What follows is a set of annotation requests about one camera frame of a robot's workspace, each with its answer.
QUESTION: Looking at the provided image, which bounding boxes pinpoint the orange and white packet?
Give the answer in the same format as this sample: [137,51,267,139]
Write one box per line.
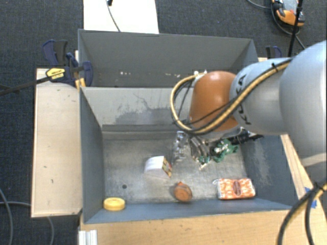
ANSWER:
[212,178,256,201]

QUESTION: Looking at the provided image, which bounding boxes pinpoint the white box with colourful end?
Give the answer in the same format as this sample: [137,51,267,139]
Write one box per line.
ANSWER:
[143,155,173,179]

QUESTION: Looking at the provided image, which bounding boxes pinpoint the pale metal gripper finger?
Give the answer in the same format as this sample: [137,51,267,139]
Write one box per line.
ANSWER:
[172,145,187,163]
[175,131,189,148]

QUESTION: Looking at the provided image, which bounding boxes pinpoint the pale wood board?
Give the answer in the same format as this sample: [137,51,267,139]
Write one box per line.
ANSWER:
[31,67,83,218]

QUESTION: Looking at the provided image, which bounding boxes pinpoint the yellow round disc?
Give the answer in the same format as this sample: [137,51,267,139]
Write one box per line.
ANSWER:
[103,197,127,212]

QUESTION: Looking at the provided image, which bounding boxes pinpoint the grey metal bin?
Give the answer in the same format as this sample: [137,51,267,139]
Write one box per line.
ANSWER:
[77,29,300,225]

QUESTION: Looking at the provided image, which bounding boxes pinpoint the black cylinder on white bracket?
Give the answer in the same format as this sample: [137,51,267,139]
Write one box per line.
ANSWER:
[228,129,264,145]

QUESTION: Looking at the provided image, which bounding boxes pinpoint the orange round toy food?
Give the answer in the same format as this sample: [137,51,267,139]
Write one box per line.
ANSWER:
[173,181,193,202]

